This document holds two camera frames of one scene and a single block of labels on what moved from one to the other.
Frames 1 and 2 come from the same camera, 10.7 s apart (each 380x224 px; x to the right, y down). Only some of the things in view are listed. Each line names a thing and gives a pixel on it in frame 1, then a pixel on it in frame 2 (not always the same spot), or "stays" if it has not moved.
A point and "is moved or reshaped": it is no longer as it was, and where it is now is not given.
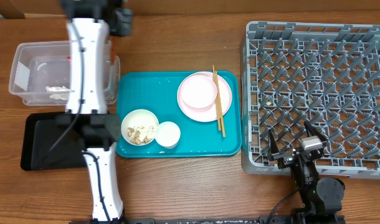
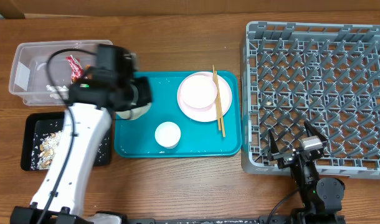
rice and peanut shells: (141, 135) -> (44, 147)
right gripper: (285, 158) stays
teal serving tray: (157, 91) stays
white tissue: (62, 93) stays
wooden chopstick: (216, 98) stays
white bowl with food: (138, 127) is moved or reshaped
